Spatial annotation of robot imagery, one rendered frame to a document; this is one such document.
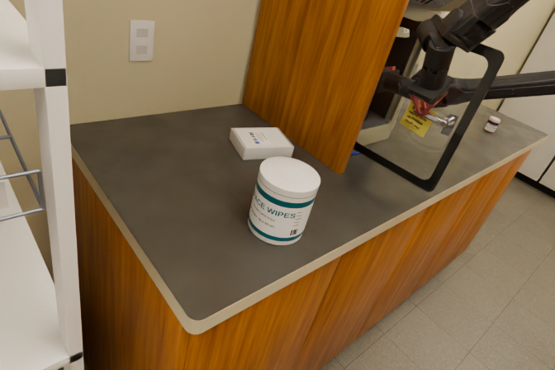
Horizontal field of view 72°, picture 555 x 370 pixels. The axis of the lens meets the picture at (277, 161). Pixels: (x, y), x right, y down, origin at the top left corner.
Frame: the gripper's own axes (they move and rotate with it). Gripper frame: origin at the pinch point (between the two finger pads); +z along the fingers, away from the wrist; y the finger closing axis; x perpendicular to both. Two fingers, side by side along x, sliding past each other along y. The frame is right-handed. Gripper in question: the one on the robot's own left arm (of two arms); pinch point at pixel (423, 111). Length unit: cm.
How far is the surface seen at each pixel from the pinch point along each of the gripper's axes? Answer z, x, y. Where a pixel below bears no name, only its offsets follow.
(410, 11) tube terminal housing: -10.6, -20.8, -23.3
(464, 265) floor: 165, 23, -76
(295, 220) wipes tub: 0.7, -1.6, 45.0
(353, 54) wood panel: -8.3, -22.1, 1.1
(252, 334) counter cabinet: 25, 1, 63
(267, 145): 12.7, -30.7, 26.9
